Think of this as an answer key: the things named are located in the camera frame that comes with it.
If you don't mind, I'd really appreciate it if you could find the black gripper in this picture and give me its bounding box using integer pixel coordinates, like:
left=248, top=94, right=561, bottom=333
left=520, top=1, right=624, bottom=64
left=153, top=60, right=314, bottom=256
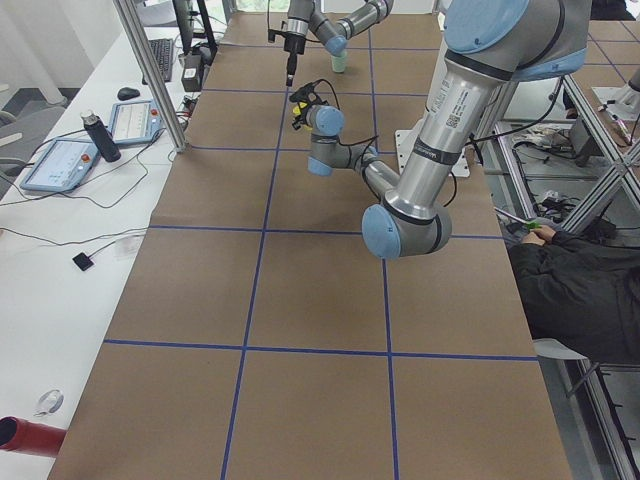
left=283, top=32, right=306, bottom=86
left=291, top=83, right=321, bottom=130

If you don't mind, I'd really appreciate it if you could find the yellow cup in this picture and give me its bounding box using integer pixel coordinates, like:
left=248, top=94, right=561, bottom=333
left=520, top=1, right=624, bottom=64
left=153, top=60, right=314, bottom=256
left=294, top=102, right=309, bottom=123

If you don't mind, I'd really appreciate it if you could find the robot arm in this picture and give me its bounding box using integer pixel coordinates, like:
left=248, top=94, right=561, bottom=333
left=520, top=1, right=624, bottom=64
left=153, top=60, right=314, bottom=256
left=273, top=0, right=394, bottom=87
left=290, top=1, right=591, bottom=260

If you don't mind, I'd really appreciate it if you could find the green cup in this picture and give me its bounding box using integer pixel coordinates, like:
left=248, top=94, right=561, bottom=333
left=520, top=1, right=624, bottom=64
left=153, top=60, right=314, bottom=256
left=331, top=50, right=348, bottom=74

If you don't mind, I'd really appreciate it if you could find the black power adapter box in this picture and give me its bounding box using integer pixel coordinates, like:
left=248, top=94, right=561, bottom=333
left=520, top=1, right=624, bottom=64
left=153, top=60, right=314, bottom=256
left=181, top=53, right=204, bottom=93

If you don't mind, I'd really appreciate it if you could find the black monitor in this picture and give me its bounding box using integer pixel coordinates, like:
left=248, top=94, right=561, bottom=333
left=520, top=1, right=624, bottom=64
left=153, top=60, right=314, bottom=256
left=172, top=0, right=218, bottom=56

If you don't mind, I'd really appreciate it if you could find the black keyboard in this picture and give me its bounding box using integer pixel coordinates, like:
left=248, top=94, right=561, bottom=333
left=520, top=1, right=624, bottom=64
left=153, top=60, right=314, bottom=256
left=148, top=38, right=174, bottom=82

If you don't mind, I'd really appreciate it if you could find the far blue teach pendant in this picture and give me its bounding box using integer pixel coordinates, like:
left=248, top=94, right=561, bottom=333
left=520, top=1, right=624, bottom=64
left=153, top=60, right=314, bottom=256
left=108, top=100, right=163, bottom=146

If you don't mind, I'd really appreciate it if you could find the blue teach pendant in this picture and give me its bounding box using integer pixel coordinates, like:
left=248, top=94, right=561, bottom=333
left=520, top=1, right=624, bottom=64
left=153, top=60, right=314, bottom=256
left=108, top=100, right=163, bottom=146
left=20, top=139, right=99, bottom=193

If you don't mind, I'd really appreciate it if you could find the black computer mouse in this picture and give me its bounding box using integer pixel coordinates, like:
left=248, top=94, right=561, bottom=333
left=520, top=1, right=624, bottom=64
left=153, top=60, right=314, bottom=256
left=117, top=87, right=141, bottom=101

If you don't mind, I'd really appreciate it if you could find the black water bottle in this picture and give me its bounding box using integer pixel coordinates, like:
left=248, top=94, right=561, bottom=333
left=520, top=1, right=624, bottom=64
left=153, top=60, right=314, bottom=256
left=80, top=110, right=121, bottom=162

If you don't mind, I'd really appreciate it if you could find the near blue teach pendant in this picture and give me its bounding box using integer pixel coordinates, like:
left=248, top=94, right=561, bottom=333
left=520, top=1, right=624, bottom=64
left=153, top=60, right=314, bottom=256
left=20, top=139, right=99, bottom=193

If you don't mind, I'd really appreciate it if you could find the small black square device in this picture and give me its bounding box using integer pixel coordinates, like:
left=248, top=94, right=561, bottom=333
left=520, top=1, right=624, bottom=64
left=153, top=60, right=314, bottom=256
left=72, top=252, right=94, bottom=271

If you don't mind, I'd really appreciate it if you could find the person in black jacket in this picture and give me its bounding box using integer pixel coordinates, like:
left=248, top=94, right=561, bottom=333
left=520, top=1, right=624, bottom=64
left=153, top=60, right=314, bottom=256
left=508, top=225, right=639, bottom=365

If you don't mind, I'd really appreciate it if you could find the clear tape roll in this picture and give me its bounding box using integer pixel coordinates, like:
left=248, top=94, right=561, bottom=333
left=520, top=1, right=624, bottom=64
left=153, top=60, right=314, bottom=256
left=34, top=389, right=64, bottom=417

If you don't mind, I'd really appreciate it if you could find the red cylinder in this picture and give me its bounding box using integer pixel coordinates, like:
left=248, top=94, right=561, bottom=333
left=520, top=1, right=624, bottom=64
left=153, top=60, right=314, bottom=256
left=1, top=416, right=67, bottom=458

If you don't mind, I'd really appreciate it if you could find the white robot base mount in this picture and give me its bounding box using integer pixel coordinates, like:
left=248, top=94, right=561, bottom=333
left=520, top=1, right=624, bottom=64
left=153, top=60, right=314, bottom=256
left=394, top=130, right=471, bottom=178

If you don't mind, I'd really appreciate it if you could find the aluminium frame post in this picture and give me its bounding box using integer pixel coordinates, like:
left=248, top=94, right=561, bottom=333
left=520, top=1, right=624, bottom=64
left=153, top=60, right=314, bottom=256
left=113, top=0, right=187, bottom=153

